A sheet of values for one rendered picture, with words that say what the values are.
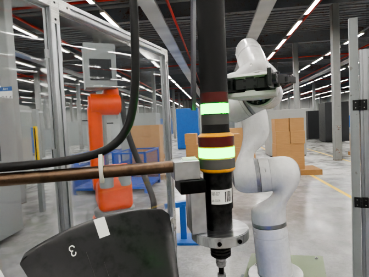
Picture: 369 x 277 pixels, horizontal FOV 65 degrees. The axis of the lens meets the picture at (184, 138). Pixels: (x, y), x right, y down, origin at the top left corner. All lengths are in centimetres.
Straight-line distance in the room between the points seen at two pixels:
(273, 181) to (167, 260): 62
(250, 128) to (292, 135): 749
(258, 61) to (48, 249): 70
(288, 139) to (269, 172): 754
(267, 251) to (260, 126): 44
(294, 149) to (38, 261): 833
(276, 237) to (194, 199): 76
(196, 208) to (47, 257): 23
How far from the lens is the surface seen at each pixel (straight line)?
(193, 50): 36
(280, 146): 852
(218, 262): 38
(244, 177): 101
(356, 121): 213
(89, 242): 47
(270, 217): 105
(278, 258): 110
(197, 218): 34
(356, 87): 214
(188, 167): 33
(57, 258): 47
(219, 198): 34
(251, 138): 106
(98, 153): 33
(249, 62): 89
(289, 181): 103
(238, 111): 75
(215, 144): 33
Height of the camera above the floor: 159
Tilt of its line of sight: 3 degrees down
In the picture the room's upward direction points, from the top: 3 degrees counter-clockwise
